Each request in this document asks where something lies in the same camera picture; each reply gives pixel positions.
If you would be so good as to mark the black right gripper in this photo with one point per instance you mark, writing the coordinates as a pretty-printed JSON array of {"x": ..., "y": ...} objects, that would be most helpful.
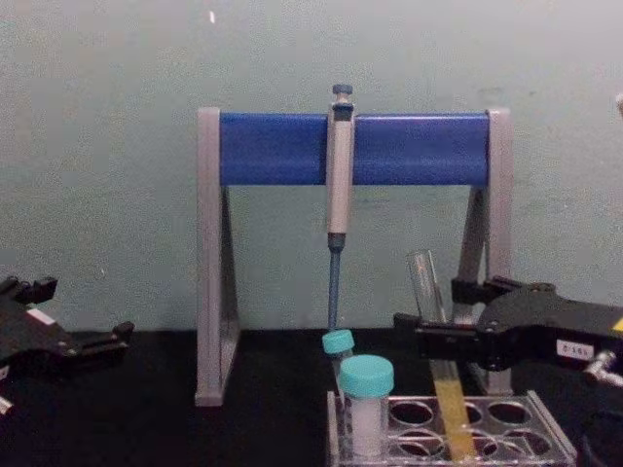
[{"x": 535, "y": 323}]

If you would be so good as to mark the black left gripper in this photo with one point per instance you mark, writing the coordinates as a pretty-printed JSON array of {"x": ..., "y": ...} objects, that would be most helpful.
[{"x": 29, "y": 340}]

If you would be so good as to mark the glass test tube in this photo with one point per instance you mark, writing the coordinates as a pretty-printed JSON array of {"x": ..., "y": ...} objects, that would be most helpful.
[{"x": 453, "y": 408}]

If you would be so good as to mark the clear plastic tube rack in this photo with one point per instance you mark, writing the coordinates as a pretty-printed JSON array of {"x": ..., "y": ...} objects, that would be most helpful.
[{"x": 516, "y": 413}]

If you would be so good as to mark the large tube with teal cap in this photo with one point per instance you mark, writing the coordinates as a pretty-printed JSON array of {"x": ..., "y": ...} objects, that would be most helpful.
[{"x": 366, "y": 377}]

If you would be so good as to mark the small tube with teal cap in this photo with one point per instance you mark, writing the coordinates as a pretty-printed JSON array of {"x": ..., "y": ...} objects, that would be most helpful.
[{"x": 337, "y": 342}]

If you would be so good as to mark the black table cloth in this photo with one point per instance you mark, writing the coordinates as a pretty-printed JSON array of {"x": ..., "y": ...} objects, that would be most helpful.
[{"x": 146, "y": 428}]

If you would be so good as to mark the grey pipette stand, blue bar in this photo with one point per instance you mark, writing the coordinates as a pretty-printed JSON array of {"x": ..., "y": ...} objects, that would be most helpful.
[{"x": 418, "y": 148}]

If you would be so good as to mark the grey pipette with blue plunger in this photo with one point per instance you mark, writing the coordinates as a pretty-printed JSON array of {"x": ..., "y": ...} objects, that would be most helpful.
[{"x": 339, "y": 185}]

